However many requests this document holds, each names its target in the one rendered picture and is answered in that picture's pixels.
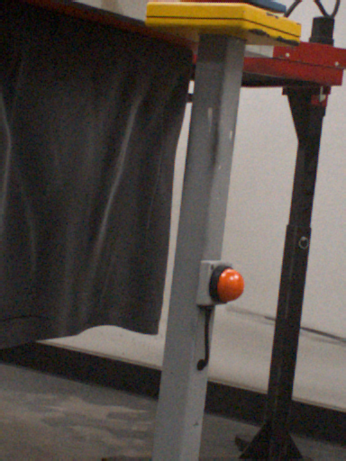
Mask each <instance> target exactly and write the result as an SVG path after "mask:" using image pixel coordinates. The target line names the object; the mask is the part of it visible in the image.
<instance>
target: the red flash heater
mask: <svg viewBox="0 0 346 461"><path fill-rule="evenodd" d="M196 62H197V54H194V57H193V64H192V70H191V78H190V79H192V80H194V79H195V70H196ZM344 69H346V49H343V48H337V47H333V46H326V45H321V44H315V43H310V42H305V41H301V42H300V45H299V46H298V47H281V46H274V49H273V56H272V59H266V58H244V60H243V67H242V76H241V86H242V87H249V88H261V87H283V92H281V95H287V93H286V86H288V87H290V88H292V89H295V91H297V92H299V93H301V94H304V95H320V93H321V86H322V87H323V93H322V95H330V94H331V86H341V85H342V77H343V70H344Z"/></svg>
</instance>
